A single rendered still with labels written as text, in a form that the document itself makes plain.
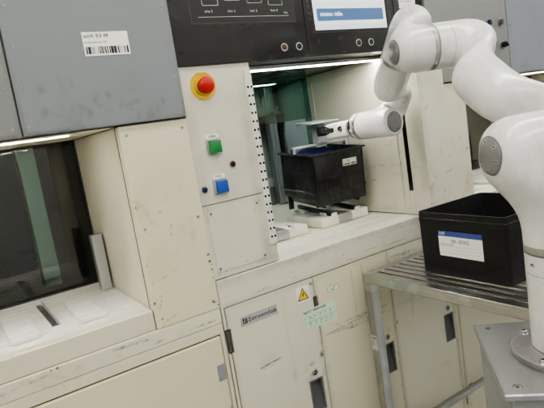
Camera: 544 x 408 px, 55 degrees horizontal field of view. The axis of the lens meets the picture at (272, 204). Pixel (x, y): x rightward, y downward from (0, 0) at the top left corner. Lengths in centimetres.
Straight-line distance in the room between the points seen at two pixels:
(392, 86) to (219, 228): 59
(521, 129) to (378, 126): 74
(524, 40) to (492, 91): 124
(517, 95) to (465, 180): 94
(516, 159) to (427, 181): 86
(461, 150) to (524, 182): 105
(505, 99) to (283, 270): 72
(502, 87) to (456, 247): 54
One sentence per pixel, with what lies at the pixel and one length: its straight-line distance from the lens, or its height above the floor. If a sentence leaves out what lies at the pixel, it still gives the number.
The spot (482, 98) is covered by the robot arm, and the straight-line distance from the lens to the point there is 105.
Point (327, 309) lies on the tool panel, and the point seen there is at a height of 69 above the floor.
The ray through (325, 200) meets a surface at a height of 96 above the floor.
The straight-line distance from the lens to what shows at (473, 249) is 141.
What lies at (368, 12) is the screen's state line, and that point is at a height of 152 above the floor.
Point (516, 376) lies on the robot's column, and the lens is 99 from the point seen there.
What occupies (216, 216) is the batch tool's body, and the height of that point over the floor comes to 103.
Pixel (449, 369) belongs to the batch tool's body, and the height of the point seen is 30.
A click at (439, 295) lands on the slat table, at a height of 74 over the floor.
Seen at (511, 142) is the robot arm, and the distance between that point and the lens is 89.
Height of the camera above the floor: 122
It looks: 8 degrees down
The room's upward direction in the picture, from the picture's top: 9 degrees counter-clockwise
